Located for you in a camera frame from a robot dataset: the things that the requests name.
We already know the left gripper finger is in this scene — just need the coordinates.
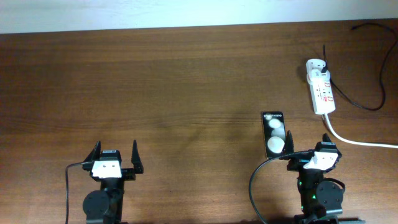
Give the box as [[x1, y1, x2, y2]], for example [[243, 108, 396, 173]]
[[85, 141, 101, 162], [131, 140, 144, 174]]

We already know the black smartphone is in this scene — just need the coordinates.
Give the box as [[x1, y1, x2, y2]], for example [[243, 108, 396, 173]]
[[262, 111, 286, 159]]

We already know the black charging cable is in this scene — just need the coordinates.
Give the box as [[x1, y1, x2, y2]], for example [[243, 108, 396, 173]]
[[322, 22, 398, 111]]

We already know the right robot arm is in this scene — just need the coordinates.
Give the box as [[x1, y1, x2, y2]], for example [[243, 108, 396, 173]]
[[287, 134, 345, 223]]

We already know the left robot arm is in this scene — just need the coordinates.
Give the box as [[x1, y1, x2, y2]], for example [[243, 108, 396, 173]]
[[82, 141, 144, 224]]

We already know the white charger adapter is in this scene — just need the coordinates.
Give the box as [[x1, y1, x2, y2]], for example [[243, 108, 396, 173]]
[[307, 69, 330, 85]]

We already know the white power strip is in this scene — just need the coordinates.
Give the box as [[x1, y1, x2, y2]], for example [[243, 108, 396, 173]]
[[306, 59, 336, 115]]

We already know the white power strip cord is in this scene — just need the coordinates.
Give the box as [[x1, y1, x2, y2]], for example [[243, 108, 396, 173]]
[[322, 113, 398, 149]]

